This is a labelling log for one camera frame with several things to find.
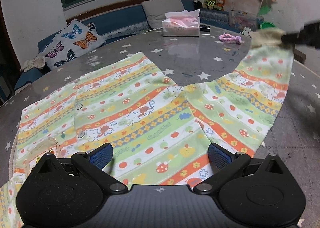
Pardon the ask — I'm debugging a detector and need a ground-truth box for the colourful striped children's garment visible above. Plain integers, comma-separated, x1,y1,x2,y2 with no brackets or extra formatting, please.
1,28,293,227

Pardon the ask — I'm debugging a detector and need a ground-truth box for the green plastic bowl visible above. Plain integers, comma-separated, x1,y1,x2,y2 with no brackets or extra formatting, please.
260,21,276,29

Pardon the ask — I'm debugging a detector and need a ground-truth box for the clear plastic storage box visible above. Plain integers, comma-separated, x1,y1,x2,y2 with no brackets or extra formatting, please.
228,10,264,31

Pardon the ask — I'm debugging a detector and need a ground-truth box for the pink scrunchie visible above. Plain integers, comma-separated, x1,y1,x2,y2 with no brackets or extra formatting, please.
219,33,242,44

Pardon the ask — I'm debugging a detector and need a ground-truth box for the orange plush toy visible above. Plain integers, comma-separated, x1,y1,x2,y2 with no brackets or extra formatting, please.
215,0,225,11

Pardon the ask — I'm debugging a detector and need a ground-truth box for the yellow-vested teddy bear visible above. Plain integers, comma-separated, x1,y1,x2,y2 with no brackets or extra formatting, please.
203,0,216,10

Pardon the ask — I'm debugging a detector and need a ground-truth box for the black small box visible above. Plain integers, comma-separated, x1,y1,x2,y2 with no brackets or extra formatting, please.
200,24,210,32

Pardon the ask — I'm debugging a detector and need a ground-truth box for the beige cloth on sofa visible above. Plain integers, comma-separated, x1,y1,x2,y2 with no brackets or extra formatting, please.
20,56,46,73

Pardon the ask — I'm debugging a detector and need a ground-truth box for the panda plush toy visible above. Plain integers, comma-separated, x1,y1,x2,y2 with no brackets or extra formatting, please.
193,0,205,10

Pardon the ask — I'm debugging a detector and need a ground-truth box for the pink tissue box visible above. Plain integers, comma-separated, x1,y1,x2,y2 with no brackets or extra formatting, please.
162,9,201,37

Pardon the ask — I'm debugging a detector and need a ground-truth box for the butterfly print pillow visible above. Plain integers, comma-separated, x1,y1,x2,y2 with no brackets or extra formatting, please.
39,19,106,70

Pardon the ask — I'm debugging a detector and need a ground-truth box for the blue sofa bench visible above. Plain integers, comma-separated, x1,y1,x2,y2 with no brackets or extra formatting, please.
14,0,240,91

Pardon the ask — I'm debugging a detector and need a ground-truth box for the grey plain pillow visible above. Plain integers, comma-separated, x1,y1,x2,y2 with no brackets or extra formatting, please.
142,0,184,29

